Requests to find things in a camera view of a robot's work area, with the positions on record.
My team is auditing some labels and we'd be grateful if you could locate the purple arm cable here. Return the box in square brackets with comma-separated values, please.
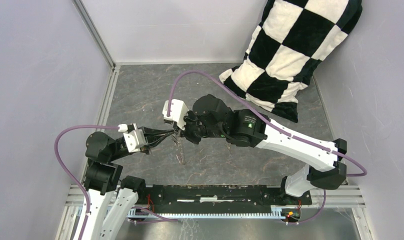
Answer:
[166, 70, 369, 225]
[53, 124, 178, 240]

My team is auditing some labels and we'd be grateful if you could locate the black and white checkered pillow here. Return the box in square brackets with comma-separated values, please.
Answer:
[219, 0, 363, 123]

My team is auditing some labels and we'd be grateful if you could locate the aluminium corner post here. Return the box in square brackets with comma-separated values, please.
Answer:
[72, 0, 116, 69]

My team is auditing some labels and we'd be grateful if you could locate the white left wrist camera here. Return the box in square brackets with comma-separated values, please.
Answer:
[118, 123, 148, 153]

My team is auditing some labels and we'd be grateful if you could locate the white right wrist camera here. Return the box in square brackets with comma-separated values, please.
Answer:
[162, 99, 189, 131]

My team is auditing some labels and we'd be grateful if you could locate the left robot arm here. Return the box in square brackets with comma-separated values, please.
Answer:
[73, 124, 174, 240]

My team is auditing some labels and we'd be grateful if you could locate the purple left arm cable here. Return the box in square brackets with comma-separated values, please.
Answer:
[53, 124, 178, 240]

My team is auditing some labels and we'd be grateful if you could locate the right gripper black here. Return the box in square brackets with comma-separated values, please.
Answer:
[172, 109, 227, 146]

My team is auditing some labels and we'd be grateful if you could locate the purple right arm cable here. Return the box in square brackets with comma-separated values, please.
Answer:
[166, 70, 369, 225]

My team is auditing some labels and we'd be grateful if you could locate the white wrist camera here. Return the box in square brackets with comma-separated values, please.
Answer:
[118, 123, 148, 153]
[162, 99, 189, 131]

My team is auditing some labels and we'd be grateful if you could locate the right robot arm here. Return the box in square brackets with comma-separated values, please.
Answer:
[170, 94, 347, 204]

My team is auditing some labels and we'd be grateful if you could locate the metal disc with key rings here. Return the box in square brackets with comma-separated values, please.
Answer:
[173, 130, 186, 166]

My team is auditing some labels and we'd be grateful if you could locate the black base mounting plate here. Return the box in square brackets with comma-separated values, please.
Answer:
[136, 185, 313, 214]

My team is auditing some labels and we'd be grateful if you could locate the white slotted cable duct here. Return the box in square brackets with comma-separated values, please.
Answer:
[126, 208, 285, 220]

